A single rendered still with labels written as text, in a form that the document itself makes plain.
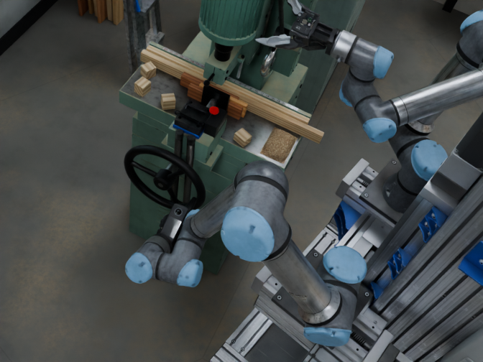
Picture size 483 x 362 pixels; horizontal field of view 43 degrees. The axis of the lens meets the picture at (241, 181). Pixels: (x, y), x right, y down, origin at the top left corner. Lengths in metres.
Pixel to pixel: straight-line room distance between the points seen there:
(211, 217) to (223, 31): 0.55
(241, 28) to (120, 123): 1.47
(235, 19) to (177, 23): 1.93
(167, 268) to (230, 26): 0.69
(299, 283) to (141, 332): 1.25
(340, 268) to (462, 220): 0.33
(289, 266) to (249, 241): 0.15
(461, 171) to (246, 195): 0.54
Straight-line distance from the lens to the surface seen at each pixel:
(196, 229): 1.62
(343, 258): 1.64
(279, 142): 1.95
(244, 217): 1.25
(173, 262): 1.62
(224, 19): 1.74
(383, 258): 1.86
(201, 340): 2.58
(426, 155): 1.94
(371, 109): 1.62
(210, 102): 1.96
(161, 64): 2.09
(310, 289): 1.46
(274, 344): 2.40
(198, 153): 1.89
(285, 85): 2.30
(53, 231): 2.78
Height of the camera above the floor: 2.42
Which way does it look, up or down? 55 degrees down
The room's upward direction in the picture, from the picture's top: 17 degrees clockwise
